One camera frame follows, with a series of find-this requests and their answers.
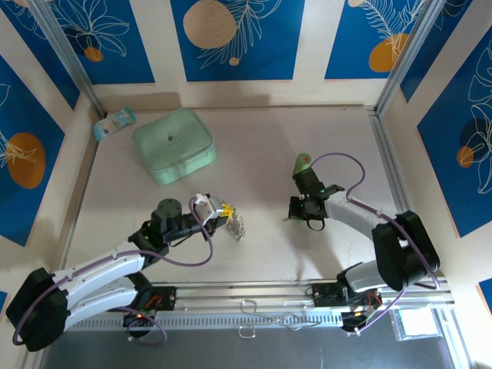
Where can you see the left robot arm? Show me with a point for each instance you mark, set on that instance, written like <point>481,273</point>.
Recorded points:
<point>100,265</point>

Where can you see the wet wipes packet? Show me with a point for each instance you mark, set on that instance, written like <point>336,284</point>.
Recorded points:
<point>113,125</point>

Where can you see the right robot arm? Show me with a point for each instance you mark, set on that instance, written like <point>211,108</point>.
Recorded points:
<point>407,250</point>

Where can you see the silver square box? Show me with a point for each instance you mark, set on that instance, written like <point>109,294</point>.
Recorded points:
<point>417,323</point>

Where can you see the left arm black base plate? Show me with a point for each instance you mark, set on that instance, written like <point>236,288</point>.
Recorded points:
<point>169,298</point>

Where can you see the key with green tag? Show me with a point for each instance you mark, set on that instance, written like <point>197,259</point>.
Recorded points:
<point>294,219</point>

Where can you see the aluminium frame post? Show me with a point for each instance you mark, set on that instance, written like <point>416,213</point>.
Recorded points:
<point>69,54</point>
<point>407,50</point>

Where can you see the aluminium side rail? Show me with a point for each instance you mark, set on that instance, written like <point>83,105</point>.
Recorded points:
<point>85,180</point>
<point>388,161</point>

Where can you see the green cylindrical bottle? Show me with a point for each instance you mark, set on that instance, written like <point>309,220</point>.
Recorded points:
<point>301,163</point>

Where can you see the aluminium mounting rail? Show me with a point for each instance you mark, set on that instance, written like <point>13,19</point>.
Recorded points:
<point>238,294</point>

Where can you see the black controller board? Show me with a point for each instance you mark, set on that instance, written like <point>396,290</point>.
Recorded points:
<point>138,319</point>
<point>351,321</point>

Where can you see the mint green zip pouch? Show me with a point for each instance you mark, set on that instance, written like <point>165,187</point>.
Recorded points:
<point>173,142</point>

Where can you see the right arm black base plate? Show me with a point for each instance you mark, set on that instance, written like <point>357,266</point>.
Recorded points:
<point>324,296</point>

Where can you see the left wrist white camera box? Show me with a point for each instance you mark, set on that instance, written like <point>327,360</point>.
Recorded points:
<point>205,209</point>

